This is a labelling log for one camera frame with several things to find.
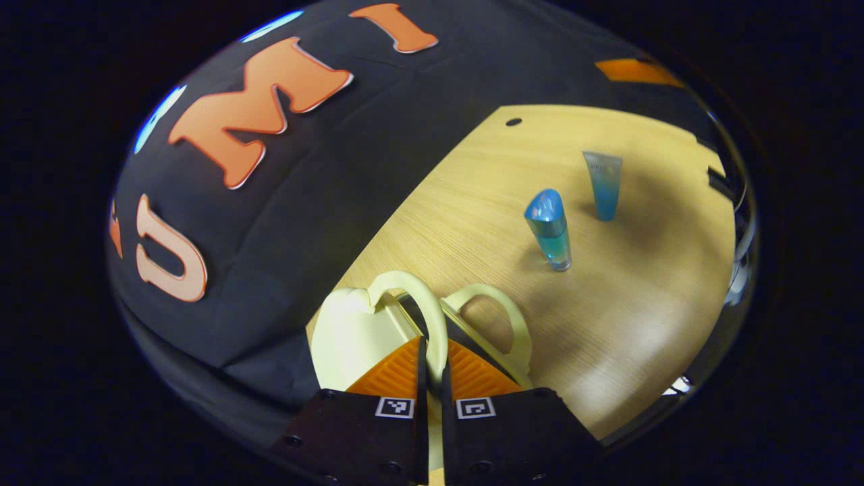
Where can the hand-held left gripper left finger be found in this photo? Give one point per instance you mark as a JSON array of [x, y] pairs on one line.
[[422, 432]]

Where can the black table edge bracket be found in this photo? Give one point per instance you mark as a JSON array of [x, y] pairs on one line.
[[721, 183]]

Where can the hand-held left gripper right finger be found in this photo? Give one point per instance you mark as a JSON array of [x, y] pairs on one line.
[[447, 432]]

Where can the pale yellow suitcase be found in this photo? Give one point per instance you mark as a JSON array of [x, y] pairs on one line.
[[344, 331]]

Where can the blue and white tube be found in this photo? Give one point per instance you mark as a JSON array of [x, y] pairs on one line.
[[604, 185]]

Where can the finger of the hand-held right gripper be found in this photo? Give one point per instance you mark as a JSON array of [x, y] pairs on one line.
[[634, 71]]

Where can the clear blue bottle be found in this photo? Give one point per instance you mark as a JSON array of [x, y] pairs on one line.
[[550, 229]]

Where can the black backdrop cloth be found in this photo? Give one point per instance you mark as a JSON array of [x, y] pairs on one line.
[[283, 223]]

